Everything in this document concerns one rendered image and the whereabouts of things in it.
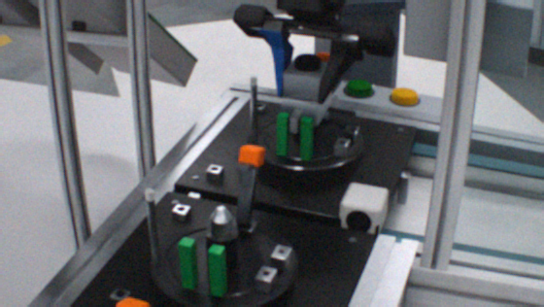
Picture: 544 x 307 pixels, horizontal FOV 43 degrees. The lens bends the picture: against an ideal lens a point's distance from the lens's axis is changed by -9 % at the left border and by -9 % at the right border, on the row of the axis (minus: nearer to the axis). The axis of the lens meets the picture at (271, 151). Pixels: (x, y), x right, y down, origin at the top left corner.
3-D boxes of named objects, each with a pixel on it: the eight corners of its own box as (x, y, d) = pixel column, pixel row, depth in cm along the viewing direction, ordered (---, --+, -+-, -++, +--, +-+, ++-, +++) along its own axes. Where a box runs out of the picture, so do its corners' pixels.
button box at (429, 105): (340, 114, 115) (342, 78, 112) (469, 137, 109) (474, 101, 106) (327, 134, 110) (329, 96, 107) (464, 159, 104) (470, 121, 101)
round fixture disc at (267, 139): (270, 119, 99) (270, 105, 98) (374, 136, 95) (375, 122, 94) (229, 170, 87) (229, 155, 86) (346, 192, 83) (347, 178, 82)
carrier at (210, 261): (168, 205, 84) (160, 106, 78) (374, 248, 77) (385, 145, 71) (61, 334, 65) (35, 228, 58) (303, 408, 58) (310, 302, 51)
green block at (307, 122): (302, 153, 87) (303, 116, 84) (312, 155, 86) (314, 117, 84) (299, 159, 86) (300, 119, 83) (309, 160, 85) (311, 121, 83)
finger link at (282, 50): (271, 44, 90) (257, 28, 84) (300, 48, 89) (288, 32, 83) (258, 98, 89) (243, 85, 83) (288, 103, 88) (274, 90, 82)
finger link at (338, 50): (335, 53, 87) (324, 37, 82) (364, 57, 86) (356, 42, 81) (323, 109, 86) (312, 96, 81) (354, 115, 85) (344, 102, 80)
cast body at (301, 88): (297, 96, 91) (297, 45, 88) (332, 101, 90) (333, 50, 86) (275, 130, 85) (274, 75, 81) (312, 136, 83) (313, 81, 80)
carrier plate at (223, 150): (249, 110, 105) (249, 96, 104) (416, 139, 98) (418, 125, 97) (174, 198, 86) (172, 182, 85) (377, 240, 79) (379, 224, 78)
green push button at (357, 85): (349, 89, 111) (349, 77, 110) (374, 93, 110) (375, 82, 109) (342, 100, 108) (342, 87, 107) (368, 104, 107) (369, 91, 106)
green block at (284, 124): (280, 150, 87) (280, 111, 85) (289, 152, 87) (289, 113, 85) (276, 154, 86) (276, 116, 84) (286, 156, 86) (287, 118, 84)
